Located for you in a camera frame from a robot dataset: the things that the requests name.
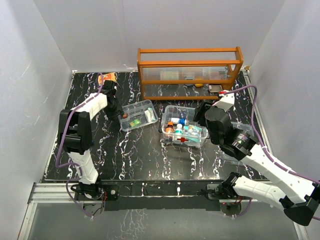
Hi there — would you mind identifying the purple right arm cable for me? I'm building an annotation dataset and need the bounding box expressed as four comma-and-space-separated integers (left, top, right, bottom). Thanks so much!
223, 84, 320, 221

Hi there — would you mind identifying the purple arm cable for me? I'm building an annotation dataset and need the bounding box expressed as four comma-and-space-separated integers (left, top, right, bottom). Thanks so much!
223, 84, 320, 221
55, 72, 105, 218

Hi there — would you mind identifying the amber bottle orange cap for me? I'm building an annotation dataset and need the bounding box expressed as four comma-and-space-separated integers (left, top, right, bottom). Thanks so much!
164, 121, 175, 139

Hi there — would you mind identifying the green wind oil box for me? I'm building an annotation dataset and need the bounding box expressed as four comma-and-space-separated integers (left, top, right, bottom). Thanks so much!
129, 119, 141, 128

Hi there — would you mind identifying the white medicine bottle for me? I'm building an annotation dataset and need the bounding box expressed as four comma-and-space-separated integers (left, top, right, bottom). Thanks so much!
174, 123, 184, 136

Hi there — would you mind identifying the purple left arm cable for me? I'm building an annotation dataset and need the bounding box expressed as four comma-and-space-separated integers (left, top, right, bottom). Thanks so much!
55, 72, 105, 218

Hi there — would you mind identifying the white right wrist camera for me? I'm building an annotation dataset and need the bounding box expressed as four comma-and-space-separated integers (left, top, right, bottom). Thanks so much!
212, 90, 235, 112

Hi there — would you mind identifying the teal header plastic packet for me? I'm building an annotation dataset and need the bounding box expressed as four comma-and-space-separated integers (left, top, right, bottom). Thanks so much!
183, 125, 197, 138

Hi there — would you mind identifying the clear kit box lid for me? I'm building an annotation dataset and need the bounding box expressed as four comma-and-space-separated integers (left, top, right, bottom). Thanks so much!
220, 121, 255, 166

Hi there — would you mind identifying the clear medicine kit box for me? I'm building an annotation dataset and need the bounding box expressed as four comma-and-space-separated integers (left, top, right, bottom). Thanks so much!
160, 105, 209, 148

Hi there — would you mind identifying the open cardboard box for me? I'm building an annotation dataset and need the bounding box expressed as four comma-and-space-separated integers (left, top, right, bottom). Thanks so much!
208, 84, 223, 94

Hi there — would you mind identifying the clear compartment organizer tray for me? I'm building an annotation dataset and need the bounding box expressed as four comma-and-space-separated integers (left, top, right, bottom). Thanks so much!
118, 99, 159, 132

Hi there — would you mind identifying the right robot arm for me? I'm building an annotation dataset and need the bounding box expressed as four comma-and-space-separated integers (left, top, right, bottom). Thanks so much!
193, 100, 320, 226

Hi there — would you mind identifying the orange wooden shelf rack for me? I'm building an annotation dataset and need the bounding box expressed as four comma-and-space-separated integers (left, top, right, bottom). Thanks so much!
137, 46, 244, 101

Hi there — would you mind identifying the orange snack packet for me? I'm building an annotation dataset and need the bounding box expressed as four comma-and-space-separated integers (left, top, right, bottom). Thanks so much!
97, 72, 117, 85

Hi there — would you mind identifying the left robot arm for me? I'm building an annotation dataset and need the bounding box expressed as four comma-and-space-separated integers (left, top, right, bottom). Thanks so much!
55, 80, 124, 200

